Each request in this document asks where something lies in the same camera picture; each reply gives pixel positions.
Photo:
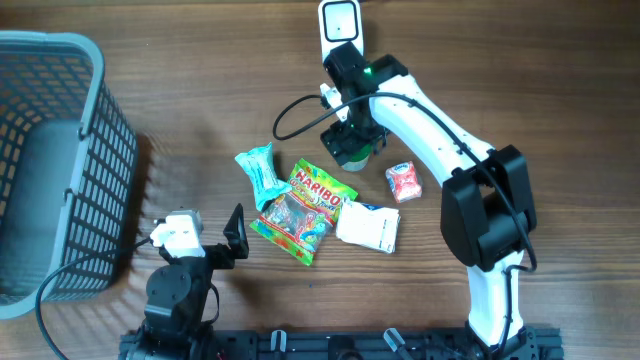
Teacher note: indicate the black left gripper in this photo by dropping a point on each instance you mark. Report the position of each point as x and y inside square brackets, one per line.
[225, 258]

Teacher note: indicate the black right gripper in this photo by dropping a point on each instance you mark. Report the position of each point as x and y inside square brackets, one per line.
[341, 143]

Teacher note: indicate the green lid plastic jar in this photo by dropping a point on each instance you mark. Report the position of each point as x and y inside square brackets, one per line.
[358, 161]

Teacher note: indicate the red Kleenex tissue pack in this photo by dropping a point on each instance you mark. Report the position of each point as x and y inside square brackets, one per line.
[404, 182]

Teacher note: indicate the Haribo gummy candy bag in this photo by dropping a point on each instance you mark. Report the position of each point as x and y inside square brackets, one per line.
[298, 220]

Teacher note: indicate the teal wet wipes pack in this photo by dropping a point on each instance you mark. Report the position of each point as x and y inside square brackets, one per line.
[259, 167]

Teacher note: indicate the white paper tissue pack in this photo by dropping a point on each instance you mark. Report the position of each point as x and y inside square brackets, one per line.
[370, 226]

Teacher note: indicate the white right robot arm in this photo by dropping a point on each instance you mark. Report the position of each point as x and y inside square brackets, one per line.
[487, 207]

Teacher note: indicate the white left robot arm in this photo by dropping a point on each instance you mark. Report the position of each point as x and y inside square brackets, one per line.
[174, 327]

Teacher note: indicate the white barcode scanner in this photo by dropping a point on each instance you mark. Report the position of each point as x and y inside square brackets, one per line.
[340, 22]

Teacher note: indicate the grey plastic mesh basket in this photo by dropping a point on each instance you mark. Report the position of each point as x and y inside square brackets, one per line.
[68, 159]

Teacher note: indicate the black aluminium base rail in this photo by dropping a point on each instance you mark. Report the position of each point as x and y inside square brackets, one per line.
[444, 343]

